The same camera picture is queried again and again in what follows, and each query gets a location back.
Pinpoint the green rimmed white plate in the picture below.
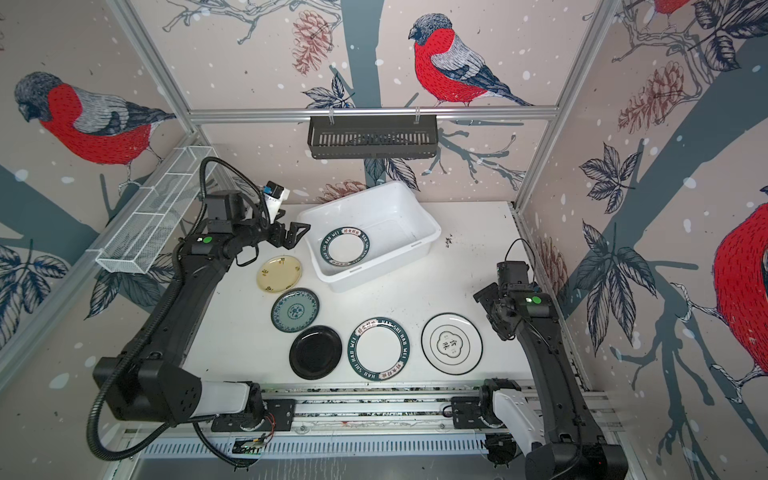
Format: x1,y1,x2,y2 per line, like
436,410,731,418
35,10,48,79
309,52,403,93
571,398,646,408
319,226,371,267

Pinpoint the white plate thin green rim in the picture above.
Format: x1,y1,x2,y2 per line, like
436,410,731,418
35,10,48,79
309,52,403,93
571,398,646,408
421,313,484,376

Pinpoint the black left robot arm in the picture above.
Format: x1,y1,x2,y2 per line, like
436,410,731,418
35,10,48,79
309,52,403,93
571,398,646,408
89,190,310,426

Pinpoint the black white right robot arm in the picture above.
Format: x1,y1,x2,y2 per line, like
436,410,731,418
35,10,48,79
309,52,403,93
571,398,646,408
473,283,629,479

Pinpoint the white plastic bin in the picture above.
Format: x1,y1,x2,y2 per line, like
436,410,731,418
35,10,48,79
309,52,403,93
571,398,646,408
297,182,442,293

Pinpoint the yellow translucent plate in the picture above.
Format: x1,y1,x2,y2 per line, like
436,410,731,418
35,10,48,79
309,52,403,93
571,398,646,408
256,255,303,293

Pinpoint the teal patterned small plate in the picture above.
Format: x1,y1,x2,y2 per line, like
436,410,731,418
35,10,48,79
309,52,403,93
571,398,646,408
270,288,320,333

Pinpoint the black round plate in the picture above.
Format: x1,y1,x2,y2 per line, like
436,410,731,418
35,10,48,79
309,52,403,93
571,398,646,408
289,325,343,380

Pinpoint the large green rimmed plate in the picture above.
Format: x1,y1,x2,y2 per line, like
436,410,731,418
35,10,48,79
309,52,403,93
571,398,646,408
347,317,411,382

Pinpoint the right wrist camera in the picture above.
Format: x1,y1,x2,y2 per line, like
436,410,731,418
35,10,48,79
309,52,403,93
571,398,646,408
497,260,530,291

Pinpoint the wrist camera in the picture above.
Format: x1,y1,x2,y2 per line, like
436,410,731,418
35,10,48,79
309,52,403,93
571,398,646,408
497,260,530,291
263,181,291,223

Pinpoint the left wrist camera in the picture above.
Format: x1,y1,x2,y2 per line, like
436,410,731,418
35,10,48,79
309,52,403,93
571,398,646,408
263,181,291,223

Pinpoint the black hanging wire basket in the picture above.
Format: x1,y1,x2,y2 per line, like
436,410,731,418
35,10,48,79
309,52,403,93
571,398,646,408
307,115,439,160

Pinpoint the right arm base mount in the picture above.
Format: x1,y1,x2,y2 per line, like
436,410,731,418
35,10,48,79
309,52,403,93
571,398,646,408
449,396,502,430

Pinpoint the black corrugated cable conduit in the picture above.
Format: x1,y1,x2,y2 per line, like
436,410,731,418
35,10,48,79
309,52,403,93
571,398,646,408
85,157,271,462

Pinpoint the white mesh wall shelf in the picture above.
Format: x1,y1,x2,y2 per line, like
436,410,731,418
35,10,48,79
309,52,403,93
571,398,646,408
96,146,215,274

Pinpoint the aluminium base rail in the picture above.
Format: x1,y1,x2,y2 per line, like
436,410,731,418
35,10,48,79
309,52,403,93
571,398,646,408
119,380,619,434

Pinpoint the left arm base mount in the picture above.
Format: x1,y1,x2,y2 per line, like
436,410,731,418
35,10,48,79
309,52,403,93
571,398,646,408
211,399,296,433

